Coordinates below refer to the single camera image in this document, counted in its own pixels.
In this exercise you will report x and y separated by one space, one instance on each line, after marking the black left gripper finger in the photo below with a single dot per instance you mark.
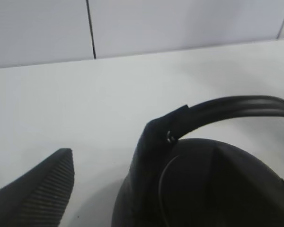
39 197

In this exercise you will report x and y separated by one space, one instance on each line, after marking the black cast iron teapot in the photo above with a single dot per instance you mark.
178 182

